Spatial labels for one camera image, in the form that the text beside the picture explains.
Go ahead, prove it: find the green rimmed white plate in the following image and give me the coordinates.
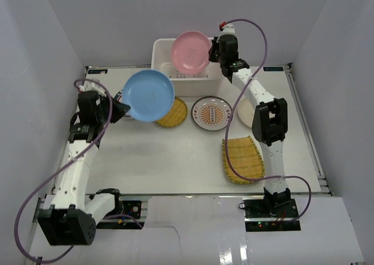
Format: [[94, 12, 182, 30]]
[[114, 90, 132, 119]]

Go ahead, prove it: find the pink plastic plate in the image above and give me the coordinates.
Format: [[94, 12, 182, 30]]
[[171, 31, 211, 75]]

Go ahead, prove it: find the blue plastic plate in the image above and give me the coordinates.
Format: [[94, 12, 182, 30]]
[[122, 69, 175, 122]]

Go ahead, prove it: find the orange sunburst patterned plate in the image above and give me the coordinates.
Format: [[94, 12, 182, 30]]
[[191, 96, 232, 132]]

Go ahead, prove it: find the rectangular bamboo woven tray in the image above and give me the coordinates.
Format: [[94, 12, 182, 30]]
[[222, 136, 265, 185]]

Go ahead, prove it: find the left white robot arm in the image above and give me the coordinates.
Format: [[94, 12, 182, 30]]
[[37, 91, 130, 246]]

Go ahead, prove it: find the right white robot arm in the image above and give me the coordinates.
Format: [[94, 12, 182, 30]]
[[209, 34, 291, 218]]

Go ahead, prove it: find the white plastic bin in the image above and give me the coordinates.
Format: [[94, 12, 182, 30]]
[[151, 39, 224, 97]]

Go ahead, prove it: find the left blue table label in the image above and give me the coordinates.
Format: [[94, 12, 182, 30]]
[[87, 68, 108, 75]]

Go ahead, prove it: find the blue table label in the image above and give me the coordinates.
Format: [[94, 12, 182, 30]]
[[263, 66, 284, 72], [87, 68, 108, 75]]

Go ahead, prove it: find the right blue table label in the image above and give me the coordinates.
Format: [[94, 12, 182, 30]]
[[263, 66, 284, 72]]

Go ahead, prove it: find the round bamboo woven plate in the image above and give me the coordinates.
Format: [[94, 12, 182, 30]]
[[155, 97, 188, 128]]

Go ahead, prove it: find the cream round plate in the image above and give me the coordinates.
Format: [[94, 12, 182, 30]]
[[237, 99, 254, 128]]

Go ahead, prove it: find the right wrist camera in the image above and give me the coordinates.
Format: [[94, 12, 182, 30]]
[[219, 22, 235, 36]]

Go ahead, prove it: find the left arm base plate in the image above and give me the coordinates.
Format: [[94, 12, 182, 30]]
[[96, 200, 148, 230]]

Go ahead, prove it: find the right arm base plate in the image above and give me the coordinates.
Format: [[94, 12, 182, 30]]
[[238, 199, 301, 232]]

